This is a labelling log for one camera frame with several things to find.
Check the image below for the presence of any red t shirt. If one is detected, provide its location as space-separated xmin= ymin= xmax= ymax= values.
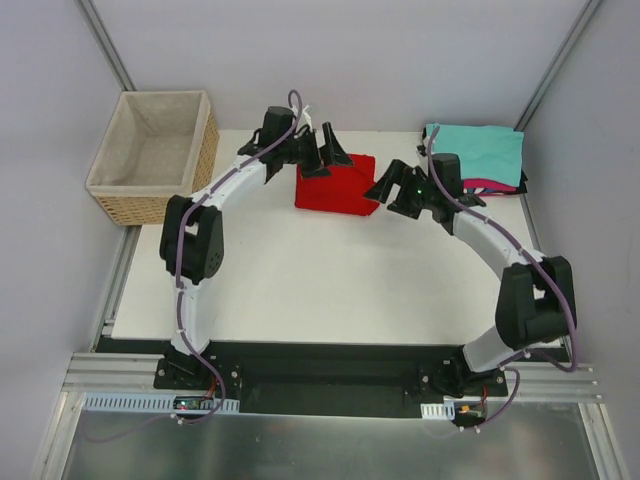
xmin=294 ymin=154 xmax=379 ymax=216

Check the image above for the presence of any pink t shirt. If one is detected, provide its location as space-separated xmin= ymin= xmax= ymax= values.
xmin=463 ymin=179 xmax=518 ymax=196

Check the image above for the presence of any black t shirt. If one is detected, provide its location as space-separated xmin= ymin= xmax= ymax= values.
xmin=418 ymin=128 xmax=528 ymax=195

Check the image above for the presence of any wicker basket with cloth liner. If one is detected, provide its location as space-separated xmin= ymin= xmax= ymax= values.
xmin=86 ymin=90 xmax=219 ymax=226

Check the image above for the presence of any teal t shirt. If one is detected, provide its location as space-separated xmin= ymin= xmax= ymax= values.
xmin=423 ymin=123 xmax=524 ymax=187

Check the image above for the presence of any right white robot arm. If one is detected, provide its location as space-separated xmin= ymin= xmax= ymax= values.
xmin=364 ymin=153 xmax=577 ymax=398

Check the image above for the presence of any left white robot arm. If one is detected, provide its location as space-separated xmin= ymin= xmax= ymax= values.
xmin=159 ymin=106 xmax=353 ymax=389

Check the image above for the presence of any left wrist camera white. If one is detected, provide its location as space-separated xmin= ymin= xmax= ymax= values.
xmin=298 ymin=103 xmax=317 ymax=130

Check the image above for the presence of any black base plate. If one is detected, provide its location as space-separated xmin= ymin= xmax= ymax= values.
xmin=153 ymin=341 xmax=507 ymax=418

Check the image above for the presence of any left aluminium frame post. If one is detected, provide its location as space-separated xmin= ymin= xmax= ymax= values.
xmin=75 ymin=0 xmax=136 ymax=92

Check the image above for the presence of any aluminium frame post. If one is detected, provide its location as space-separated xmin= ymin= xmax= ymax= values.
xmin=75 ymin=0 xmax=136 ymax=92
xmin=514 ymin=0 xmax=605 ymax=132

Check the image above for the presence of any right aluminium frame post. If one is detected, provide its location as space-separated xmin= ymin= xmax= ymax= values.
xmin=514 ymin=0 xmax=605 ymax=132

